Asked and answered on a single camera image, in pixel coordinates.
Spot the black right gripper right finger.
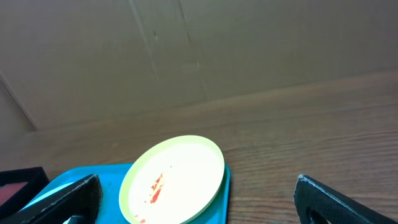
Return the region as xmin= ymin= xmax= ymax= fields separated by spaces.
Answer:
xmin=294 ymin=174 xmax=397 ymax=224

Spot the teal plastic tray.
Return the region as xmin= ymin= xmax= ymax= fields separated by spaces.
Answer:
xmin=30 ymin=164 xmax=231 ymax=224

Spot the yellow-green plate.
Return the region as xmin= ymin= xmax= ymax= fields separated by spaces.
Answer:
xmin=119 ymin=135 xmax=225 ymax=223

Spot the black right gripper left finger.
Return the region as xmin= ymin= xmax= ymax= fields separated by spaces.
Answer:
xmin=1 ymin=174 xmax=103 ymax=224

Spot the light blue plate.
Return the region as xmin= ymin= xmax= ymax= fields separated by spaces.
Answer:
xmin=21 ymin=182 xmax=74 ymax=210

